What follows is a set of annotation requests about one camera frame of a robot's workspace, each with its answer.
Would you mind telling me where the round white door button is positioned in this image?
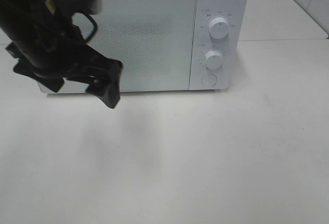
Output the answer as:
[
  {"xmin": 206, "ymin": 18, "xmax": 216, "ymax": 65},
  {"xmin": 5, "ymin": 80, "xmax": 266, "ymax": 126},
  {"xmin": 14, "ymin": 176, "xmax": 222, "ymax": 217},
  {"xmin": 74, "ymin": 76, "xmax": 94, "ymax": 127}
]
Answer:
[{"xmin": 202, "ymin": 74, "xmax": 217, "ymax": 87}]

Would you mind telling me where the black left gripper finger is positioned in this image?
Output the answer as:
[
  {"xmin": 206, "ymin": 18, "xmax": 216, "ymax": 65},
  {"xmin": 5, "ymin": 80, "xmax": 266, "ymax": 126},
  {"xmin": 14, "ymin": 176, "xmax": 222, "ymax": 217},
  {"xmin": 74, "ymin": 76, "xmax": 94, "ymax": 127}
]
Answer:
[{"xmin": 85, "ymin": 58, "xmax": 123, "ymax": 108}]

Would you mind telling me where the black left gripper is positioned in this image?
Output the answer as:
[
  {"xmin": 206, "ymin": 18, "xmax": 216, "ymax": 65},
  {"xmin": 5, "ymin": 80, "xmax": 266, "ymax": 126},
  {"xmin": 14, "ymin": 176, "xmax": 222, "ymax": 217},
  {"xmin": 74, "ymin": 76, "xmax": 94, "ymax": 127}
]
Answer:
[{"xmin": 1, "ymin": 0, "xmax": 103, "ymax": 92}]

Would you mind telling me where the white timer knob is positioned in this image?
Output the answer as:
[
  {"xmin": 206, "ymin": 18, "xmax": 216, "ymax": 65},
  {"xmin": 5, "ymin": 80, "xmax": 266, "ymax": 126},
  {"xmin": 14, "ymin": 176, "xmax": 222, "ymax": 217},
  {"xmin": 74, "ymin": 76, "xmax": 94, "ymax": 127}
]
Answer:
[{"xmin": 205, "ymin": 50, "xmax": 224, "ymax": 70}]

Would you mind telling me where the white microwave oven body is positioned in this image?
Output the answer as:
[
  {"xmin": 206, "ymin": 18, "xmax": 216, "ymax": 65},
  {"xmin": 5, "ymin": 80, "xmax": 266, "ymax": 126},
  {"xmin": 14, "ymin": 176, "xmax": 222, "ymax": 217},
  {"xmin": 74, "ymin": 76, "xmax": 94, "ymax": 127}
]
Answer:
[{"xmin": 35, "ymin": 0, "xmax": 249, "ymax": 96}]

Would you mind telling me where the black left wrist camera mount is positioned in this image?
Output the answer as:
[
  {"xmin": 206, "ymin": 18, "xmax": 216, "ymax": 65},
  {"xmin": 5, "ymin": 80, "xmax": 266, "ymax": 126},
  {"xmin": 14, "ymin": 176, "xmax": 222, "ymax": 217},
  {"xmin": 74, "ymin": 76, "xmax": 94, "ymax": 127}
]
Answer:
[{"xmin": 52, "ymin": 0, "xmax": 102, "ymax": 17}]

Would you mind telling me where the white microwave door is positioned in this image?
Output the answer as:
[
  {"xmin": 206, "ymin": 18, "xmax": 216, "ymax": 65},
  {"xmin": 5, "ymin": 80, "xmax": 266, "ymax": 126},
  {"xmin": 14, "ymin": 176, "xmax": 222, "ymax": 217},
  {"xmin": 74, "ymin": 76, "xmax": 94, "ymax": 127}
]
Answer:
[{"xmin": 89, "ymin": 0, "xmax": 196, "ymax": 91}]

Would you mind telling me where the upper white power knob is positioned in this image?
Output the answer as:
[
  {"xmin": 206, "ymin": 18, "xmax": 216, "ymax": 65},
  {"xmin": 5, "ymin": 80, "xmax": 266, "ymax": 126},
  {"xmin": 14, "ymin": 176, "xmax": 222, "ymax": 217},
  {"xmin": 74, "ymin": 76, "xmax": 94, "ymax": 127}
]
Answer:
[{"xmin": 208, "ymin": 15, "xmax": 230, "ymax": 40}]

